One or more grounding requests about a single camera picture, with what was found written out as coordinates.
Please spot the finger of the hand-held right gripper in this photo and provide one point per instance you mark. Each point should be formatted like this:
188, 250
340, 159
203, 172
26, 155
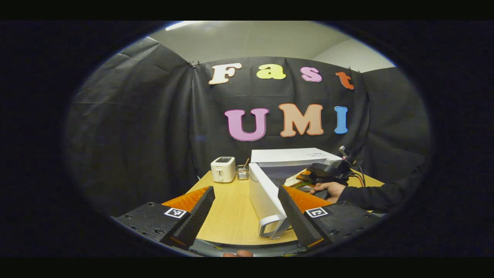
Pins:
304, 176

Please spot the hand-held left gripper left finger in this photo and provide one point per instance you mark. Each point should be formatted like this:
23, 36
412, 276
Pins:
198, 218

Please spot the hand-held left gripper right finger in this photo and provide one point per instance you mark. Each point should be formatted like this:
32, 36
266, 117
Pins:
295, 218

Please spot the white microwave oven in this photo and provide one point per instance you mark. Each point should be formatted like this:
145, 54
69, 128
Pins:
266, 193

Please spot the white toaster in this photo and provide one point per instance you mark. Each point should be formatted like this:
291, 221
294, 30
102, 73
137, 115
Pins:
223, 170

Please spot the glass cup with sticks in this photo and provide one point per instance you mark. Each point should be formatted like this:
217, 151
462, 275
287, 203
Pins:
242, 173

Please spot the black backdrop cloth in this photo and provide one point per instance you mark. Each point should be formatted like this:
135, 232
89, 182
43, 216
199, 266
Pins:
135, 135

